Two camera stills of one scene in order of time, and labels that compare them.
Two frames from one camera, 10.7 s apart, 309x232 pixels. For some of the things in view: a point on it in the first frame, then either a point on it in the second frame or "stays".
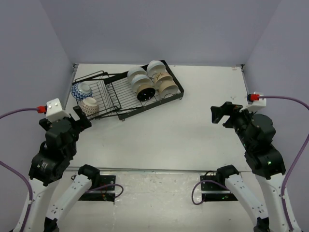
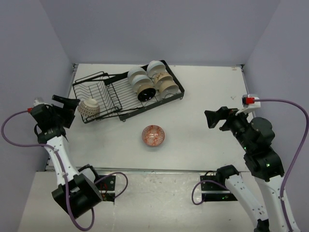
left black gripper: (83, 122) → (69, 117)
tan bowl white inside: (168, 89) stays
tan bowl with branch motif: (160, 77) stays
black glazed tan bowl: (145, 92) stays
